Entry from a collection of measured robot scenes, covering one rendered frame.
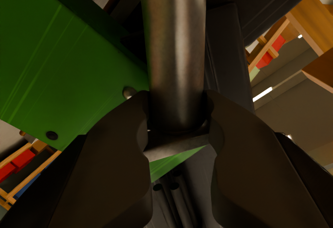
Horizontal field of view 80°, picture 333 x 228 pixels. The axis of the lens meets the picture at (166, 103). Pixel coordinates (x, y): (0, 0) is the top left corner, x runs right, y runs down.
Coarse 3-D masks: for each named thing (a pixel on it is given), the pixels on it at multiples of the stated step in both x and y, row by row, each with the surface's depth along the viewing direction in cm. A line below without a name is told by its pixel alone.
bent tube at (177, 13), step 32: (160, 0) 8; (192, 0) 8; (160, 32) 9; (192, 32) 9; (160, 64) 9; (192, 64) 9; (160, 96) 10; (192, 96) 10; (160, 128) 11; (192, 128) 11
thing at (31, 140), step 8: (112, 0) 23; (120, 0) 22; (128, 0) 22; (136, 0) 22; (104, 8) 23; (112, 8) 23; (120, 8) 23; (128, 8) 23; (136, 8) 23; (112, 16) 23; (120, 16) 23; (128, 16) 23; (136, 16) 25; (120, 24) 23; (128, 24) 25; (136, 24) 28; (24, 136) 34; (32, 136) 34
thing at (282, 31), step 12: (276, 24) 363; (288, 24) 328; (264, 36) 364; (276, 36) 304; (288, 36) 336; (264, 48) 294; (276, 48) 315; (252, 60) 287; (264, 60) 304; (252, 72) 295
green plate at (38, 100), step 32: (0, 0) 11; (32, 0) 11; (64, 0) 12; (0, 32) 12; (32, 32) 12; (64, 32) 12; (96, 32) 12; (128, 32) 20; (0, 64) 14; (32, 64) 14; (64, 64) 14; (96, 64) 14; (128, 64) 13; (0, 96) 15; (32, 96) 15; (64, 96) 15; (96, 96) 15; (32, 128) 17; (64, 128) 17; (160, 160) 19
